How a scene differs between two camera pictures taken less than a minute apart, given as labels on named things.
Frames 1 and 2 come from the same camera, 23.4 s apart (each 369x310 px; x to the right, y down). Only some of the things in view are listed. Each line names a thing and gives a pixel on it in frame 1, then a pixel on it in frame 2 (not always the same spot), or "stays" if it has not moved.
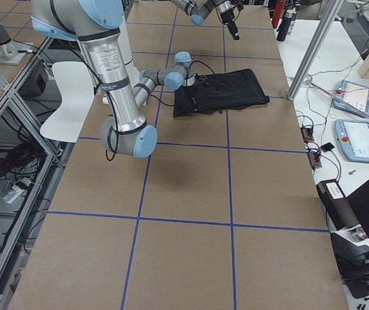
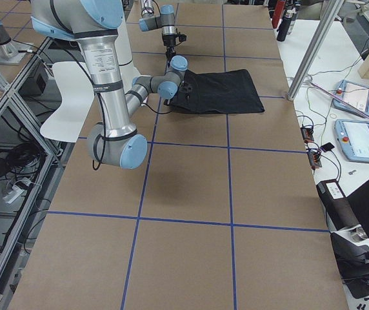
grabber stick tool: x=349 y=105 stays
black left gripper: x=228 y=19 → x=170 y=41
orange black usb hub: x=307 y=134 stays
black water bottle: x=284 y=26 stays
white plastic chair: x=75 y=81 stays
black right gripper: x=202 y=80 → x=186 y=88
